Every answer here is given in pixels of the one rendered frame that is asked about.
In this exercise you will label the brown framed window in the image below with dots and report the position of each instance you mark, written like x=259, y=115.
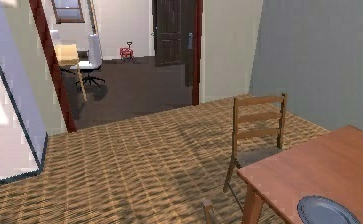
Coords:
x=68, y=10

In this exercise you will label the brown wooden dining table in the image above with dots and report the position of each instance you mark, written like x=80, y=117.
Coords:
x=325, y=166

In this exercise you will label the white glass patio door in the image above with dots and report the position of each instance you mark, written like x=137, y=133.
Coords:
x=9, y=133

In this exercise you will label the blue grey plate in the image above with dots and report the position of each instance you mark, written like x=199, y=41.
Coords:
x=324, y=211

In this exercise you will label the dark brown room door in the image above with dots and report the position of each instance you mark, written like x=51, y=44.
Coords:
x=174, y=33

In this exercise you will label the light wooden desk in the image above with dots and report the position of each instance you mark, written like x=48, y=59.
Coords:
x=69, y=58

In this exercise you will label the small red cart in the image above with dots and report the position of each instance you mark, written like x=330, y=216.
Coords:
x=126, y=52

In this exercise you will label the white office swivel chair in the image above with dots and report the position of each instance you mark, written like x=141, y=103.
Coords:
x=93, y=56

